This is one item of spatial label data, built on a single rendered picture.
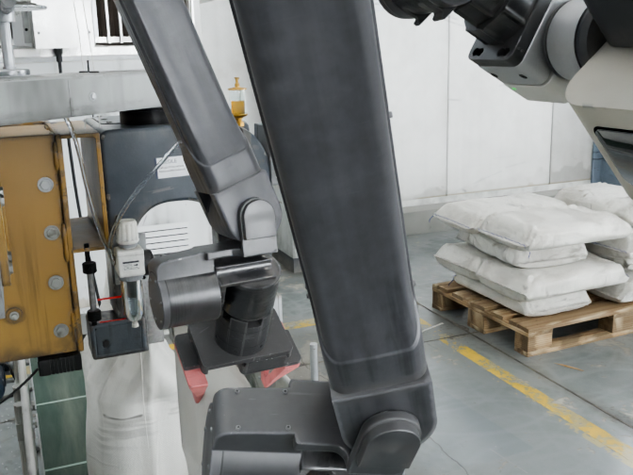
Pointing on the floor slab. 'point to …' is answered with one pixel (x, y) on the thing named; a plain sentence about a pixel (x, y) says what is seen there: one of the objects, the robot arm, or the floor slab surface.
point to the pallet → (610, 316)
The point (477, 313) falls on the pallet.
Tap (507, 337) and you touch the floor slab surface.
